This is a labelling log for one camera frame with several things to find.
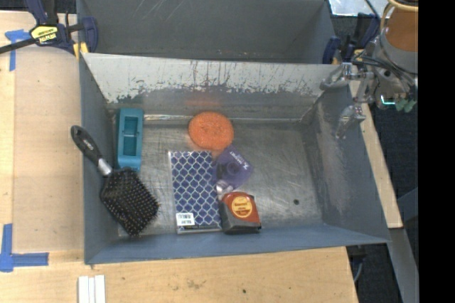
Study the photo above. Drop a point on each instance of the teal tape dispenser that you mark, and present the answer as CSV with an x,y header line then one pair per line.
x,y
121,155

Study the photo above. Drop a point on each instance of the blue patterned notebook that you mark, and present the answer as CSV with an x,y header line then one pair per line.
x,y
193,187

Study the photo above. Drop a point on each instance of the orange round sponge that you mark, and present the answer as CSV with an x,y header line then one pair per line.
x,y
210,130

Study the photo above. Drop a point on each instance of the black hairbrush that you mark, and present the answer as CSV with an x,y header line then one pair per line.
x,y
128,202

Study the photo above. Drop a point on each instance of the grey metal bin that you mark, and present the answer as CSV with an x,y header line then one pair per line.
x,y
277,170

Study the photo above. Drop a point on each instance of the purple plastic packet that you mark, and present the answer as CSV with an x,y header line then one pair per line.
x,y
236,163

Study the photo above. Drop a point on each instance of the orange and grey tape measure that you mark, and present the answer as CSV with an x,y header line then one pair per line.
x,y
241,211

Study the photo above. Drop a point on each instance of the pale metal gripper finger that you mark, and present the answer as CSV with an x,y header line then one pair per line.
x,y
350,122
334,79

